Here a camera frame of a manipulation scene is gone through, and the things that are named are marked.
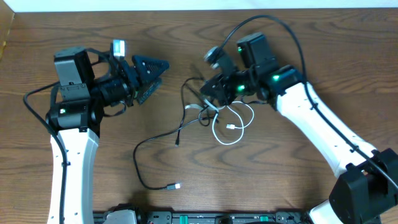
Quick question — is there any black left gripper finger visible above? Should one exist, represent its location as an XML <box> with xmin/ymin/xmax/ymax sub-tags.
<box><xmin>132</xmin><ymin>55</ymin><xmax>170</xmax><ymax>83</ymax></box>
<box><xmin>136</xmin><ymin>78</ymin><xmax>162</xmax><ymax>105</ymax></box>

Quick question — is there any black USB cable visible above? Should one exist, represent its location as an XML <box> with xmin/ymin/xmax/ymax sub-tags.
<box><xmin>132</xmin><ymin>77</ymin><xmax>220</xmax><ymax>191</ymax></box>

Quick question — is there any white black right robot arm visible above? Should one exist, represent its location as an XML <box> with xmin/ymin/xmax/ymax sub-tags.
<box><xmin>200</xmin><ymin>65</ymin><xmax>397</xmax><ymax>223</ymax></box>

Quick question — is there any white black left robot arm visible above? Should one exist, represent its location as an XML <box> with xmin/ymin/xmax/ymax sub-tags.
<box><xmin>46</xmin><ymin>50</ymin><xmax>169</xmax><ymax>223</ymax></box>

